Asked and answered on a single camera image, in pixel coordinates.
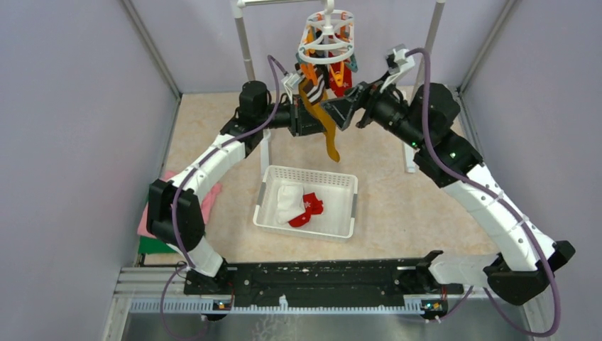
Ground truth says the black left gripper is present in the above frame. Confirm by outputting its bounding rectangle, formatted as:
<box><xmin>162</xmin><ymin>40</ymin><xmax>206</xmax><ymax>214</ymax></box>
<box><xmin>257</xmin><ymin>94</ymin><xmax>327</xmax><ymax>136</ymax></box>

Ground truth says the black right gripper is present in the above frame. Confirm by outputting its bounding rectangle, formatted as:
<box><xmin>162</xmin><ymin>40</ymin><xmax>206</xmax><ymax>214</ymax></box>
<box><xmin>320</xmin><ymin>69</ymin><xmax>426</xmax><ymax>151</ymax></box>

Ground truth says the mustard yellow sock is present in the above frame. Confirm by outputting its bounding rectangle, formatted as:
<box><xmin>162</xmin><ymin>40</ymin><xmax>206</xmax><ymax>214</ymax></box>
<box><xmin>298</xmin><ymin>75</ymin><xmax>340</xmax><ymax>163</ymax></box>

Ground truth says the white plastic clip hanger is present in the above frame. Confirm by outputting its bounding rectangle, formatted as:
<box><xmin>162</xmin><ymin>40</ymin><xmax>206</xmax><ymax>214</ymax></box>
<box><xmin>296</xmin><ymin>1</ymin><xmax>356</xmax><ymax>65</ymax></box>

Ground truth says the white sock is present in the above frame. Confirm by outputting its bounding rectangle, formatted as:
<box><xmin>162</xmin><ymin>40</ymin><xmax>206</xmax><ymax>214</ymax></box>
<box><xmin>275</xmin><ymin>185</ymin><xmax>305</xmax><ymax>224</ymax></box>

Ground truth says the red snowflake sock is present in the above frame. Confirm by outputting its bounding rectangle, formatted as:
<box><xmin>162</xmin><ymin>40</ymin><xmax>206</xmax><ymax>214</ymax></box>
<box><xmin>328</xmin><ymin>62</ymin><xmax>353</xmax><ymax>97</ymax></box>
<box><xmin>288</xmin><ymin>193</ymin><xmax>324</xmax><ymax>228</ymax></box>

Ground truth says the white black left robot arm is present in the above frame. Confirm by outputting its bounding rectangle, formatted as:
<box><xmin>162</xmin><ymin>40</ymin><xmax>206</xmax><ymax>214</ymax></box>
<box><xmin>142</xmin><ymin>79</ymin><xmax>328</xmax><ymax>294</ymax></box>

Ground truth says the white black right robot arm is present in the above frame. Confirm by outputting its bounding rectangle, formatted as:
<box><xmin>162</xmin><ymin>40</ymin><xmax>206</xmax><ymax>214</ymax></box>
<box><xmin>321</xmin><ymin>82</ymin><xmax>575</xmax><ymax>305</ymax></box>

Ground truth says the orange clothespin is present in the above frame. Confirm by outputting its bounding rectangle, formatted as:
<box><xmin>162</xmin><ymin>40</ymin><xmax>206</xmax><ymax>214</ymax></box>
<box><xmin>299</xmin><ymin>62</ymin><xmax>318</xmax><ymax>86</ymax></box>

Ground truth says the white plastic basket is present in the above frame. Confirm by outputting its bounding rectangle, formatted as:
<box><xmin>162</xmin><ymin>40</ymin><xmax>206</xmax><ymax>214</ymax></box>
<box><xmin>253</xmin><ymin>166</ymin><xmax>358</xmax><ymax>242</ymax></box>

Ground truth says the white metal drying rack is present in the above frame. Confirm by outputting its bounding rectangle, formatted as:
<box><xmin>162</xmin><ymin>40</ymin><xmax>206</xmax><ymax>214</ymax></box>
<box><xmin>230</xmin><ymin>1</ymin><xmax>446</xmax><ymax>175</ymax></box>

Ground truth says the pink cloth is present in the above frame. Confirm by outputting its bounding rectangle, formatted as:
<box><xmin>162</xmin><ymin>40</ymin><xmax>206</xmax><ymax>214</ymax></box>
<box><xmin>136</xmin><ymin>183</ymin><xmax>222</xmax><ymax>239</ymax></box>

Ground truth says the green cloth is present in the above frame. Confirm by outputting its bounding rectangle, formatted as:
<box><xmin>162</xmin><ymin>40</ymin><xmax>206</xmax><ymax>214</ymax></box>
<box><xmin>138</xmin><ymin>236</ymin><xmax>176</xmax><ymax>254</ymax></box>

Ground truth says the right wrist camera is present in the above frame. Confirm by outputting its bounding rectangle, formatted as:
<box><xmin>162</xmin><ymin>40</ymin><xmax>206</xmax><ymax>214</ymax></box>
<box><xmin>383</xmin><ymin>44</ymin><xmax>410</xmax><ymax>89</ymax></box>

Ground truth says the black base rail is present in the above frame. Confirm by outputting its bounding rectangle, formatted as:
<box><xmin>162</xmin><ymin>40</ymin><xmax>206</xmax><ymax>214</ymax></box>
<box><xmin>184</xmin><ymin>258</ymin><xmax>464</xmax><ymax>308</ymax></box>

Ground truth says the white cable duct strip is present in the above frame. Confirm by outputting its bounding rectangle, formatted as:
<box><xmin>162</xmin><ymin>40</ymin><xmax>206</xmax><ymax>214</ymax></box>
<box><xmin>129</xmin><ymin>296</ymin><xmax>425</xmax><ymax>315</ymax></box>

